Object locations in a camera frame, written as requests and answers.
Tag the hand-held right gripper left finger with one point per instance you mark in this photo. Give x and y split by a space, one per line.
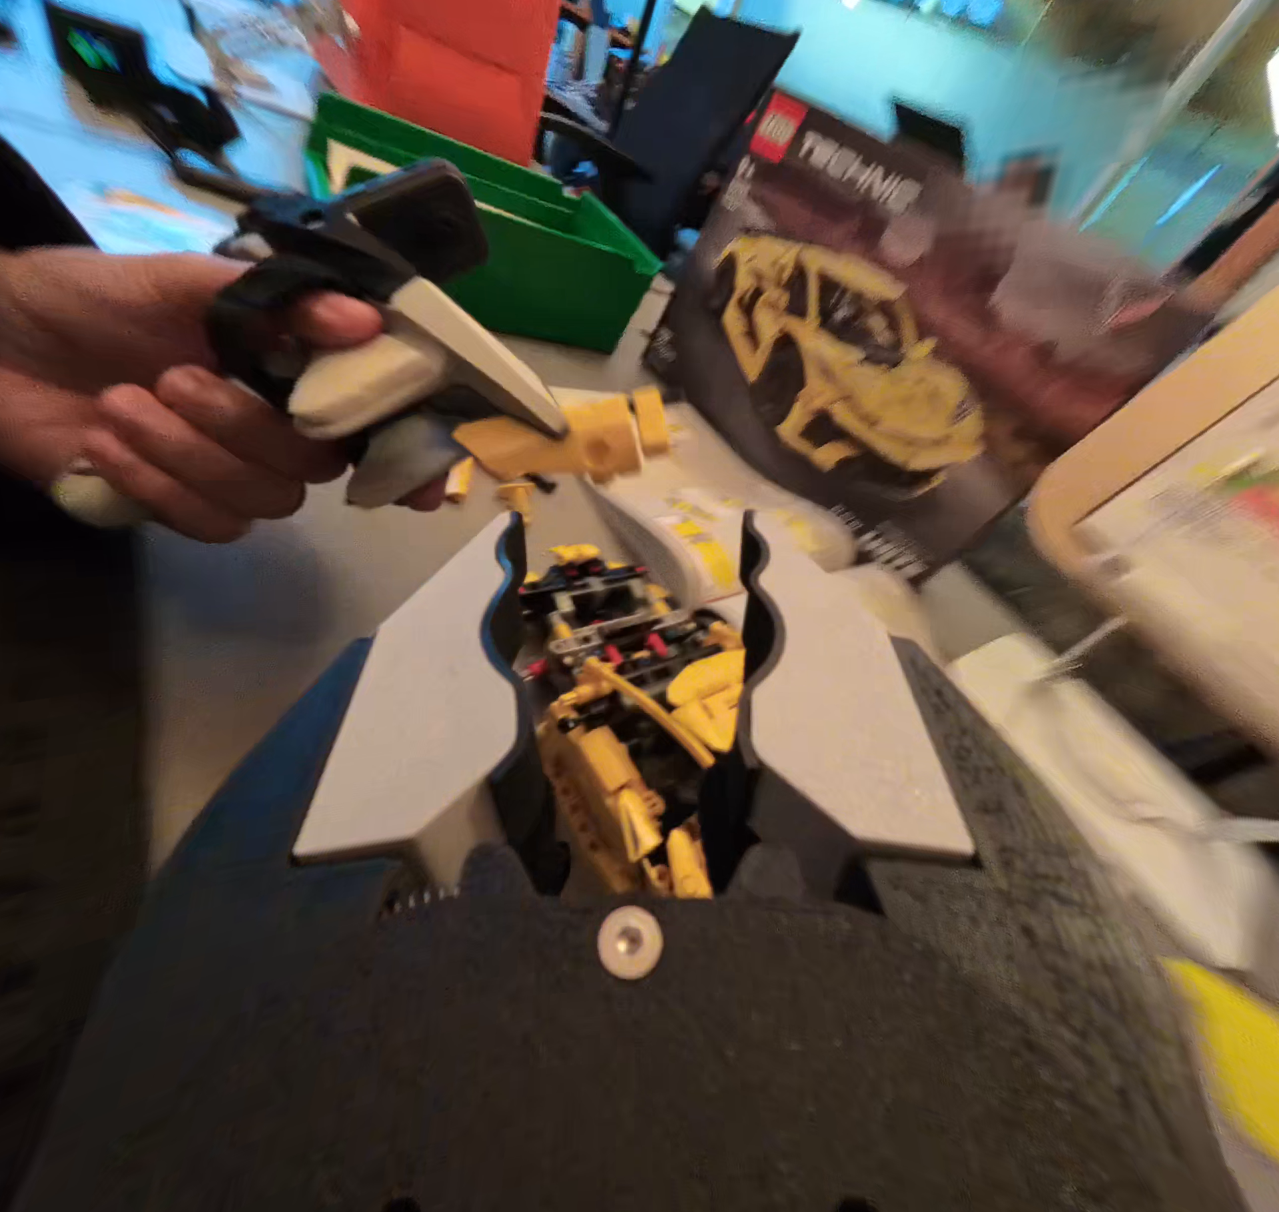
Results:
419 731

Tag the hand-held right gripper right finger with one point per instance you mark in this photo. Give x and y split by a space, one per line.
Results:
848 731

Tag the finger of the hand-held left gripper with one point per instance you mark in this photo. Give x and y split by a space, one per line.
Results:
468 351

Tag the yellow panel with red pins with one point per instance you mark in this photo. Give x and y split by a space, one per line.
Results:
558 441

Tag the grey desk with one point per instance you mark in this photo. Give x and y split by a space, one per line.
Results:
250 612

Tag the person's left hand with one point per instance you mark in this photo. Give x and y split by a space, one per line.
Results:
119 361

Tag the green plastic bin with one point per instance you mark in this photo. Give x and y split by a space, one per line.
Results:
538 272

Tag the orange plastic bag holder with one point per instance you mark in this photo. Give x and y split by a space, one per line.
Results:
448 41

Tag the yellow brick car model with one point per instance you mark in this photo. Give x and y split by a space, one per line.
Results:
619 731

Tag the instruction booklet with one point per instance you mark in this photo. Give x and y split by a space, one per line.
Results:
689 542

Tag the black office chair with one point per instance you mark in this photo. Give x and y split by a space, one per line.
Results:
689 121

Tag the black pole stand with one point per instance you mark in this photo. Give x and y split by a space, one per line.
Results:
643 22

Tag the adjoining grey table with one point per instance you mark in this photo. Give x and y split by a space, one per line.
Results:
119 183

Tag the small black display device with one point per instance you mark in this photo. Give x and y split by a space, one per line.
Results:
95 51

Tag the printed instruction sheet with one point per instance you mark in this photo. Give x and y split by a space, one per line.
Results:
1197 552

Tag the black toy set box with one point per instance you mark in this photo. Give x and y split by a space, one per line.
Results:
949 332

